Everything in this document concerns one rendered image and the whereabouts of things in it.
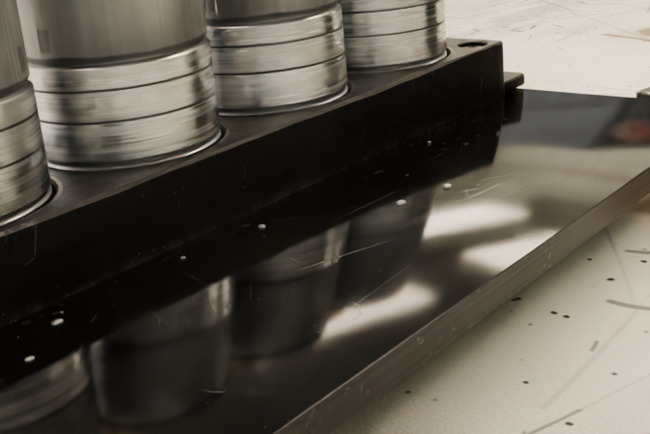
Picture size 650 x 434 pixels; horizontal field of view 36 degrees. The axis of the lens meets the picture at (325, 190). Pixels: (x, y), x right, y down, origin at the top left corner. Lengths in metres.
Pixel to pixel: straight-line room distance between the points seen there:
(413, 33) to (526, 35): 0.14
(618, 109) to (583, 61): 0.09
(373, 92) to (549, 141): 0.03
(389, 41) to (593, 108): 0.04
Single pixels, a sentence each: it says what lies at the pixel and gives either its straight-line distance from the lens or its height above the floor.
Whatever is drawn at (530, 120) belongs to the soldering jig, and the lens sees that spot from 0.17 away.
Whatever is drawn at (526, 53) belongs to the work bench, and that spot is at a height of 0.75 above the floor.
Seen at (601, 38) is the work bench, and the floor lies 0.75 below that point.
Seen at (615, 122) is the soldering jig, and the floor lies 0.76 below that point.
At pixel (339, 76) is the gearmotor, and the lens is 0.15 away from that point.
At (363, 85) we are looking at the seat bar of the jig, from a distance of 0.16.
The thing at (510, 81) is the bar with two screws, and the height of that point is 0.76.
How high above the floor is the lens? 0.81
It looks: 18 degrees down
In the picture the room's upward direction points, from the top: 5 degrees counter-clockwise
